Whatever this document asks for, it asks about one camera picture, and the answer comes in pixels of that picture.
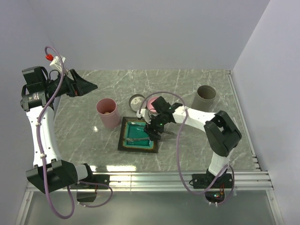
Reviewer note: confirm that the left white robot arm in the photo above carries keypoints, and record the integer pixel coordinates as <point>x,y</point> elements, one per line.
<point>50,172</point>

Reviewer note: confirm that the pink round lid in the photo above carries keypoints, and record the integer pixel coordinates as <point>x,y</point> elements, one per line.
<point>150,106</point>

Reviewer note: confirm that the aluminium front rail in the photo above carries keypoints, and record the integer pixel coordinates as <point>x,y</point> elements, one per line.
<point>159,198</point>

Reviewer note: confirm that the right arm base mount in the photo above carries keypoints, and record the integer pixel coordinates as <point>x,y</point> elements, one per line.
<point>202,181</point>

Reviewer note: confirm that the pink cylindrical container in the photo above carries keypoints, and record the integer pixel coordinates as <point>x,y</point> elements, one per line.
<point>108,105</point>

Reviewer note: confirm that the grey cylindrical container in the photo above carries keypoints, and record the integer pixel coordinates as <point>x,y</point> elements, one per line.
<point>204,98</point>

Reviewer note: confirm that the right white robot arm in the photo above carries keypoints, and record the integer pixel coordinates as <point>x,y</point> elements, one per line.
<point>222,133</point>

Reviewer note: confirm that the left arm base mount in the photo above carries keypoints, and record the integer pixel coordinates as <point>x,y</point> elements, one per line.
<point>87,189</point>

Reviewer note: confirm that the grey round lid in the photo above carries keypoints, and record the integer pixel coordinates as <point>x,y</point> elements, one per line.
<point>135,102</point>

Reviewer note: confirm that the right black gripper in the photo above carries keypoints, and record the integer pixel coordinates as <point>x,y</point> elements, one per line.
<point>149,130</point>

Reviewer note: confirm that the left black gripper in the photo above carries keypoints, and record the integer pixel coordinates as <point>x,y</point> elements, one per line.
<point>78,86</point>

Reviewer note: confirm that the square black teal plate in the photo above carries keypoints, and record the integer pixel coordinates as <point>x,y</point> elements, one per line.
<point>143,146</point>

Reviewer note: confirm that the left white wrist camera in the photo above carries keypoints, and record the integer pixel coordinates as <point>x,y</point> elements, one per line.
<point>56,64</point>

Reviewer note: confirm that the metal tongs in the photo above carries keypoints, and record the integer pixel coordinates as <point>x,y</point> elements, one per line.
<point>143,138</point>

